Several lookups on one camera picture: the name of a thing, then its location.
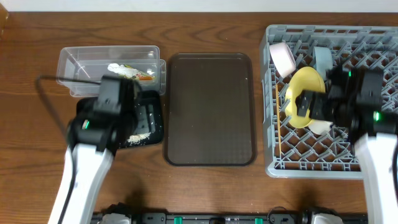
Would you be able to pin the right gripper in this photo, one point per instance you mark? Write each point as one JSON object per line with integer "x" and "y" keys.
{"x": 320, "y": 101}

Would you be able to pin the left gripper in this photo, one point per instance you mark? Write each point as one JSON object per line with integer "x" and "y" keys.
{"x": 130, "y": 101}

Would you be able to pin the rice food waste pile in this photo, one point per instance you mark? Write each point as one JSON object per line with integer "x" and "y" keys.
{"x": 139, "y": 137}

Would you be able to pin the white green cup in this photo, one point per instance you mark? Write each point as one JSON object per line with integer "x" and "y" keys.
{"x": 320, "y": 127}

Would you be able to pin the yellow plate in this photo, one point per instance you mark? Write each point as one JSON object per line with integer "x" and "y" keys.
{"x": 306, "y": 78}

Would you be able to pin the light blue bowl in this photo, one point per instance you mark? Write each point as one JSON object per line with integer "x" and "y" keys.
{"x": 323, "y": 61}

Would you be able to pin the wooden chopstick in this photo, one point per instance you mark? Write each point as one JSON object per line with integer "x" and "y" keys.
{"x": 278, "y": 119}

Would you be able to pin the snack wrapper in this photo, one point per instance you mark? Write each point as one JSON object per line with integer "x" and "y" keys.
{"x": 129, "y": 72}

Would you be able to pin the pink bowl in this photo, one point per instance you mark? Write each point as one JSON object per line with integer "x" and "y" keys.
{"x": 283, "y": 59}

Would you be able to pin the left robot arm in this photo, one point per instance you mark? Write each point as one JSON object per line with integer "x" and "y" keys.
{"x": 101, "y": 125}

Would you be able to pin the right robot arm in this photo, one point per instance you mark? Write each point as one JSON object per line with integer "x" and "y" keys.
{"x": 353, "y": 101}

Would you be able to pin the grey dishwasher rack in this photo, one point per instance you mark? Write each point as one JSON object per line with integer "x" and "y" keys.
{"x": 305, "y": 154}

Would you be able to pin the black plastic bin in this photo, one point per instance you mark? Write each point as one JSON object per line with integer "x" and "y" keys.
{"x": 155, "y": 124}

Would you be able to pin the dark brown serving tray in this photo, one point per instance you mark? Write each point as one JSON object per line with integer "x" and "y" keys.
{"x": 210, "y": 110}

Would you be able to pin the clear plastic bin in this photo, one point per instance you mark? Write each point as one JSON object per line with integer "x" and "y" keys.
{"x": 80, "y": 69}

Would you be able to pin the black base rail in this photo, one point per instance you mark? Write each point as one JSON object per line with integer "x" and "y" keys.
{"x": 161, "y": 218}

